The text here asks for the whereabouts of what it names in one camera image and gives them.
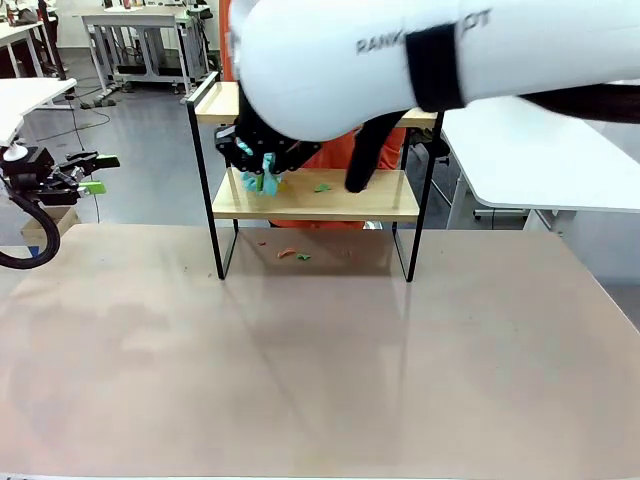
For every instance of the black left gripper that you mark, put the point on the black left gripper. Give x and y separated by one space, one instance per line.
25 172

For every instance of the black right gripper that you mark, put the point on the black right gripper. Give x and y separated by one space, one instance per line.
260 125

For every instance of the teal chenille duster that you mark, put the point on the teal chenille duster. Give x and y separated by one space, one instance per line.
270 185

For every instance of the two-tier wooden shelf black frame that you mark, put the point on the two-tier wooden shelf black frame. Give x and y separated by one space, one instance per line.
320 205

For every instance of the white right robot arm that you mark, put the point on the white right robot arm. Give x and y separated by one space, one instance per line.
350 60

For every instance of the green paper scrap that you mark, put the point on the green paper scrap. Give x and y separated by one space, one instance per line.
304 257
322 188

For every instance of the cardboard box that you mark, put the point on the cardboard box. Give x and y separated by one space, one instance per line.
50 225

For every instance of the person in orange hoodie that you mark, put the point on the person in orange hoodie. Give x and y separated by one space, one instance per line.
340 150

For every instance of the black floor power strip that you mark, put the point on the black floor power strip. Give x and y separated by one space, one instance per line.
97 103

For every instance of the white side table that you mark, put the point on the white side table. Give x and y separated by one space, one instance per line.
30 100

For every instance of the orange paper scrap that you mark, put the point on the orange paper scrap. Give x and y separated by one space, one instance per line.
286 253

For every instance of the grey workbench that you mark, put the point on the grey workbench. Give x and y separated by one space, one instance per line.
145 30

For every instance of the white background desk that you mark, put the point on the white background desk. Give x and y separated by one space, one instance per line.
20 35

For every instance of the black office chair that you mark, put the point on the black office chair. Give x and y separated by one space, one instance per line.
430 145

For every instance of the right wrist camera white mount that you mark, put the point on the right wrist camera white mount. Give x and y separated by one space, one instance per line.
224 140

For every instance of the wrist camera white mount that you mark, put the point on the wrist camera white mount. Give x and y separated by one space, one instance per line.
224 140
12 152

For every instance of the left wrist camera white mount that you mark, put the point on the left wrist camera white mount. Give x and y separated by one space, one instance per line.
12 152

